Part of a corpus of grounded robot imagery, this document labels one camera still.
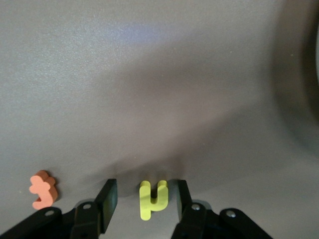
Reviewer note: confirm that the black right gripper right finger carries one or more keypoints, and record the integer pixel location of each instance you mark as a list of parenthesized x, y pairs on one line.
[(184, 206)]

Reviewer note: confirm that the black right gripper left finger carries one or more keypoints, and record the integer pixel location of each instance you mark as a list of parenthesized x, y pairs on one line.
[(109, 204)]

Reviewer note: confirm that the yellow foam letter h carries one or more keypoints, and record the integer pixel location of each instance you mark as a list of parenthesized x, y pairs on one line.
[(145, 199)]

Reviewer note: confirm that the orange foam letter t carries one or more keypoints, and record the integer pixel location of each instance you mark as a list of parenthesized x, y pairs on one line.
[(45, 189)]

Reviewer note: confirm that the brown table cover sheet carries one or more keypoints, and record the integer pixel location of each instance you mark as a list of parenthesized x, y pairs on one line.
[(124, 87)]

